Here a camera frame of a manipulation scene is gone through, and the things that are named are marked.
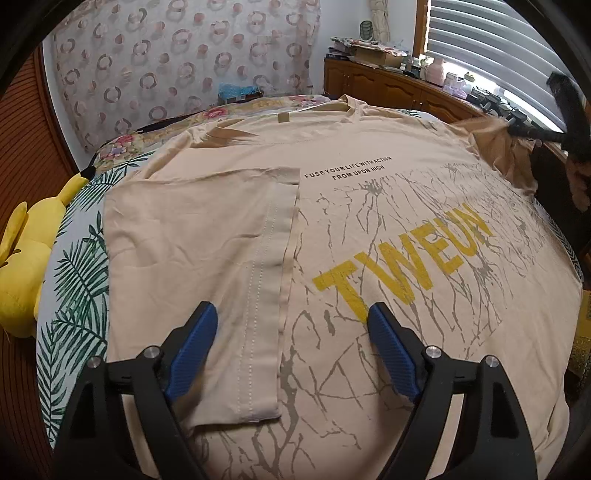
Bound yellow plush toy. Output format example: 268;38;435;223
0;162;96;337

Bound ring-patterned curtain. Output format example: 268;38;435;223
48;0;322;154

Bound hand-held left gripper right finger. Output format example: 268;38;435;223
367;302;539;480

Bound blue crumpled cloth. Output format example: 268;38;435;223
217;82;265;104

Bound leaf-print blanket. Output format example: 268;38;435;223
36;150;155;450

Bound cardboard box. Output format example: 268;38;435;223
352;44;408;68

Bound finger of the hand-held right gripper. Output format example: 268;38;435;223
507;117;566;143

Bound wooden cabinet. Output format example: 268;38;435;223
323;56;571;155

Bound pink vase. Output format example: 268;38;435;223
427;58;447;87

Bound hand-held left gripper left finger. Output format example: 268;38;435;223
54;301;219;480

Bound floral quilt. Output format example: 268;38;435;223
95;93;345;163

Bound beige printed t-shirt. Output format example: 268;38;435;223
102;95;583;480

